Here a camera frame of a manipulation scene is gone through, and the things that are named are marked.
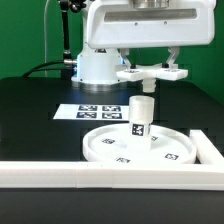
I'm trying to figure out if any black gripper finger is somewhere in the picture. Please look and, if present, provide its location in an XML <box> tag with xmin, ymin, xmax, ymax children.
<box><xmin>120</xmin><ymin>48</ymin><xmax>132</xmax><ymax>69</ymax></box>
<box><xmin>166</xmin><ymin>47</ymin><xmax>180</xmax><ymax>68</ymax></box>

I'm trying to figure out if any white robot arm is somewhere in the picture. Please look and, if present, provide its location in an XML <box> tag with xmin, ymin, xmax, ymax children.
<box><xmin>72</xmin><ymin>0</ymin><xmax>216</xmax><ymax>92</ymax></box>

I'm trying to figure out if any white thin cable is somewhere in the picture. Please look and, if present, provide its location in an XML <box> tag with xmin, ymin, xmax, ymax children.
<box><xmin>43</xmin><ymin>0</ymin><xmax>52</xmax><ymax>79</ymax></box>

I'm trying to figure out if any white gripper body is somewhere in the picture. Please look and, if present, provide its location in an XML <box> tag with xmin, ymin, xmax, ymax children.
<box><xmin>86</xmin><ymin>0</ymin><xmax>216</xmax><ymax>48</ymax></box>

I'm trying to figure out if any white sheet with markers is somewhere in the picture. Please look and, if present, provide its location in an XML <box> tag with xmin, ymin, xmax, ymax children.
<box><xmin>54</xmin><ymin>104</ymin><xmax>129</xmax><ymax>121</ymax></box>

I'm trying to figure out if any white round table top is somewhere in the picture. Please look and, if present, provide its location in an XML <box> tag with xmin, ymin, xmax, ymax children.
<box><xmin>82</xmin><ymin>123</ymin><xmax>196</xmax><ymax>165</ymax></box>

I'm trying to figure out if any white L-shaped border fence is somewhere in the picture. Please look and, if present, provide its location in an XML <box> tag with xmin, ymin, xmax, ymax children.
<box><xmin>0</xmin><ymin>130</ymin><xmax>224</xmax><ymax>191</ymax></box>

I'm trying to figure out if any white cross-shaped table base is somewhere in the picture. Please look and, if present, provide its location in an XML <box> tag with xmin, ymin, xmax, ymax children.
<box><xmin>117</xmin><ymin>65</ymin><xmax>188</xmax><ymax>93</ymax></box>

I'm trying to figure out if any black cable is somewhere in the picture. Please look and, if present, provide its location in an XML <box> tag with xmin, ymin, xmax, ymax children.
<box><xmin>21</xmin><ymin>60</ymin><xmax>66</xmax><ymax>79</ymax></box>

